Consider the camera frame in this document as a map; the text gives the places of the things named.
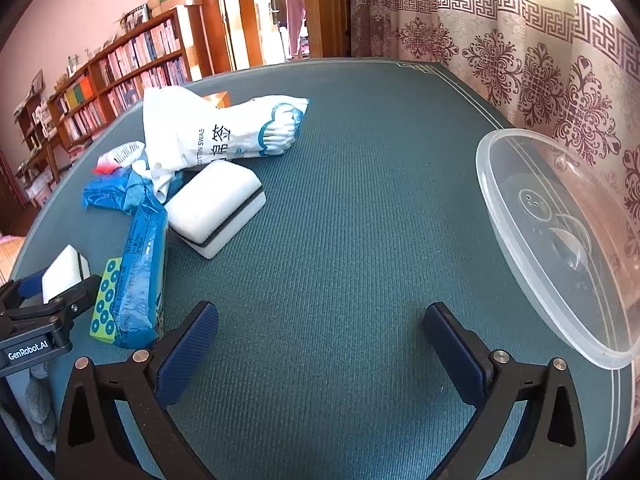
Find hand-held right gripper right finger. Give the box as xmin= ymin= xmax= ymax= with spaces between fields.
xmin=423 ymin=302 xmax=588 ymax=480

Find green toy brick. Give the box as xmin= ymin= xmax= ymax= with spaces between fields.
xmin=90 ymin=256 xmax=123 ymax=346

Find white sponge with black layer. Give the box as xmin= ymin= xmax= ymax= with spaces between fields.
xmin=164 ymin=160 xmax=264 ymax=261
xmin=41 ymin=244 xmax=91 ymax=305

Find wooden door frame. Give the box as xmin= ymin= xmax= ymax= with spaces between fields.
xmin=210 ymin=0 xmax=266 ymax=75

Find blue snack packet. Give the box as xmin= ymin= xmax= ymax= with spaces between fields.
xmin=111 ymin=199 xmax=169 ymax=350

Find rows of books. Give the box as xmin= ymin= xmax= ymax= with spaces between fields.
xmin=52 ymin=19 xmax=190 ymax=143

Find wooden door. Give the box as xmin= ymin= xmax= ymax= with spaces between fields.
xmin=299 ymin=0 xmax=351 ymax=59

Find wooden bookshelf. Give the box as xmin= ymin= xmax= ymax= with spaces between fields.
xmin=47 ymin=6 xmax=211 ymax=151

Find white cotton swab bag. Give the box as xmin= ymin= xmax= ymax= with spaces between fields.
xmin=141 ymin=86 xmax=311 ymax=201

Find clear plastic bowl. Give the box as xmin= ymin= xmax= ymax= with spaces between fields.
xmin=475 ymin=128 xmax=640 ymax=371

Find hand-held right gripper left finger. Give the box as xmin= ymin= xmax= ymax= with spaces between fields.
xmin=55 ymin=301 xmax=221 ymax=480

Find pink hanging garment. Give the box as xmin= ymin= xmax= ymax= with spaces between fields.
xmin=286 ymin=0 xmax=307 ymax=58

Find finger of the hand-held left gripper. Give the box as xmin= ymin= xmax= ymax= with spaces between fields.
xmin=47 ymin=274 xmax=102 ymax=328
xmin=0 ymin=269 xmax=48 ymax=311

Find cream patterned curtain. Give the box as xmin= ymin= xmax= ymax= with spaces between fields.
xmin=348 ymin=0 xmax=640 ymax=306

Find low wooden shelf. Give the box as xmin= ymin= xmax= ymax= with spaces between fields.
xmin=12 ymin=92 xmax=61 ymax=206

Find small picture frame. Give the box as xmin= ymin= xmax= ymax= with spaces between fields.
xmin=125 ymin=5 xmax=151 ymax=31

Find person's left hand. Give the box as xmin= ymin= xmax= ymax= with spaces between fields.
xmin=27 ymin=362 xmax=57 ymax=453

